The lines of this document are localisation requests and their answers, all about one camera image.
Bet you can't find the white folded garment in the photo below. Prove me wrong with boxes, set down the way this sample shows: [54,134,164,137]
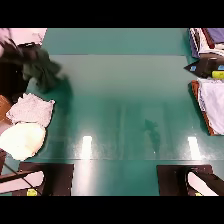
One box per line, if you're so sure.
[197,78,224,135]

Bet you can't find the black cable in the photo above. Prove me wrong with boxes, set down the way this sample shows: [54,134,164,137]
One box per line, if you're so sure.
[2,163,44,196]

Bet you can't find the purple garment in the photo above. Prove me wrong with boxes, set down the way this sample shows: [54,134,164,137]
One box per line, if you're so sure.
[205,27,224,45]

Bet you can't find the cream garment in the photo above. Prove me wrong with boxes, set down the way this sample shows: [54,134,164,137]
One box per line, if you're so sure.
[0,122,47,162]

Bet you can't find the white striped garment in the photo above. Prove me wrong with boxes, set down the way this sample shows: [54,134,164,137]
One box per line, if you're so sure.
[195,27,224,59]

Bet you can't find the red-brown garment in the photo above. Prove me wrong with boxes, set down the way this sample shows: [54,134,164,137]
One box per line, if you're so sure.
[190,79,216,137]

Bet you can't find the dark green garment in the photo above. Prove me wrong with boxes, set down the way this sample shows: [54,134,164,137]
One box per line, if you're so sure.
[22,47,63,94]

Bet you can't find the pale pink garment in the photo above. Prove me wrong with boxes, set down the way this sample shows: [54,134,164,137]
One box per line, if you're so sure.
[0,27,48,47]

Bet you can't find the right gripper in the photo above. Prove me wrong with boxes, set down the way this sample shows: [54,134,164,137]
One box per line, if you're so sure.
[183,58,212,80]

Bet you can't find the blue garment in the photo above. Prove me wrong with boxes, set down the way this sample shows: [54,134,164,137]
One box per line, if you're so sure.
[188,28,201,60]

